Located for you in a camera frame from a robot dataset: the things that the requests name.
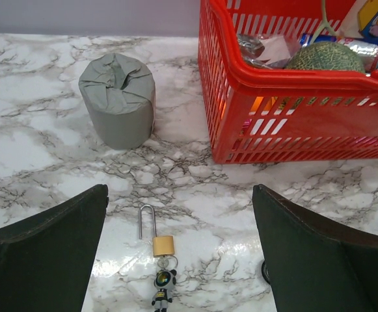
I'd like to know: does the brass padlock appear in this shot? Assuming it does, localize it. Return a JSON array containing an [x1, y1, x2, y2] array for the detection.
[[138, 204, 175, 257]]

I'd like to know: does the grey taped can left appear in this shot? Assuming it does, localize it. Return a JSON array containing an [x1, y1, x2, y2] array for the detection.
[[78, 53, 155, 150]]

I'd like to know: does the crumpled snack packet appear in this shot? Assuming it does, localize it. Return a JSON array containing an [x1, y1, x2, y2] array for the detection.
[[237, 34, 301, 69]]

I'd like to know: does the red plastic basket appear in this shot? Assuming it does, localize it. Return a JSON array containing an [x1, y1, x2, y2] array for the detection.
[[198, 1, 378, 164]]

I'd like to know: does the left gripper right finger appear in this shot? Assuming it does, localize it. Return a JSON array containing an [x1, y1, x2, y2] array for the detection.
[[252, 185, 378, 311]]

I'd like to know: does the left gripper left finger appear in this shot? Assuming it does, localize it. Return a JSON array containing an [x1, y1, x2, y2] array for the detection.
[[0, 185, 109, 311]]

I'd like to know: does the black padlock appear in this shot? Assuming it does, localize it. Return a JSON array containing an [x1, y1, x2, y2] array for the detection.
[[261, 260, 270, 284]]

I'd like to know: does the key with astronaut keychain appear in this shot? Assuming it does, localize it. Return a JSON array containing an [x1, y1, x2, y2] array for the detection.
[[152, 255, 178, 312]]

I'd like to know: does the green melon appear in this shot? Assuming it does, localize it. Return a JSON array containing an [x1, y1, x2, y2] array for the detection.
[[285, 41, 365, 73]]

